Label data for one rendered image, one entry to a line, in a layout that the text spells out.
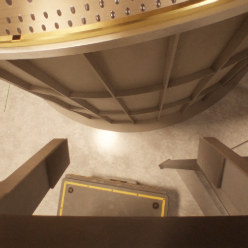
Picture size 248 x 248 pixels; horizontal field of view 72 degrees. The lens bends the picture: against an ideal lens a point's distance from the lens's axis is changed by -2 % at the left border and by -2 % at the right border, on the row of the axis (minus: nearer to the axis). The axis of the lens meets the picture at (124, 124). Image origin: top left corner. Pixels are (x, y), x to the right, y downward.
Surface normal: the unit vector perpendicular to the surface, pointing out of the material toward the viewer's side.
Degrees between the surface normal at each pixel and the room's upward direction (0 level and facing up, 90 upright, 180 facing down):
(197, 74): 0
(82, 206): 0
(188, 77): 0
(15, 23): 43
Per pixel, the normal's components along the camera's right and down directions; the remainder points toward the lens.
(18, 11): -0.14, 0.58
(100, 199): -0.16, -0.14
